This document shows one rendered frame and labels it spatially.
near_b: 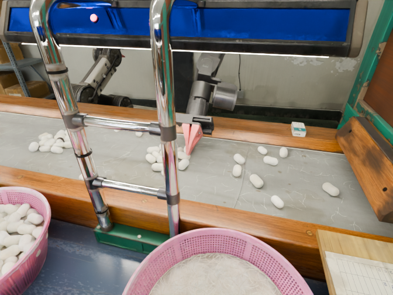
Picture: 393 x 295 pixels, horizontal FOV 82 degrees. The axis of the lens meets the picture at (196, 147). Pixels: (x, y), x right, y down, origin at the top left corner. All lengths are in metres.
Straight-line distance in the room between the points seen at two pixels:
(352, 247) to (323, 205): 0.13
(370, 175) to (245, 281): 0.31
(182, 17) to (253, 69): 2.23
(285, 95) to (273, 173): 2.17
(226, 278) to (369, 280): 0.20
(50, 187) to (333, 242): 0.56
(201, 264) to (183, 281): 0.04
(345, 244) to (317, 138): 0.38
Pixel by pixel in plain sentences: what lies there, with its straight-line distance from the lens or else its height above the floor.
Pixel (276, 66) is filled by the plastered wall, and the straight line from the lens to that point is 2.63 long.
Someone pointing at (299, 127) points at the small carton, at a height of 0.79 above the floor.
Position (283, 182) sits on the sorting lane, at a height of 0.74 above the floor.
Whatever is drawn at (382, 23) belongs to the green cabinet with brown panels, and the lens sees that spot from 0.80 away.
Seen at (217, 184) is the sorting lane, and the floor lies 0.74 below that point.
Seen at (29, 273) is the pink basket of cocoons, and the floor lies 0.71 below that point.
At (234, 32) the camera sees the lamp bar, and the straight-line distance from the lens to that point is 0.39.
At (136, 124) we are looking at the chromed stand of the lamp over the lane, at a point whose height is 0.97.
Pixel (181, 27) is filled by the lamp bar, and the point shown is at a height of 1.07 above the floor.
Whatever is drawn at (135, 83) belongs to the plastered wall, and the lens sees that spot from 2.91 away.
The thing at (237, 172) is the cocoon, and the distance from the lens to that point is 0.56.
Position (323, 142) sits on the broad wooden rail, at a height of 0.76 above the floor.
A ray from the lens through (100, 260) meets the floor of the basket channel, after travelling 0.54.
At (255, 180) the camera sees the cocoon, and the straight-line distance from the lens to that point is 0.55.
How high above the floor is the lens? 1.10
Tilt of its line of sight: 32 degrees down
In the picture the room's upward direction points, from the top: straight up
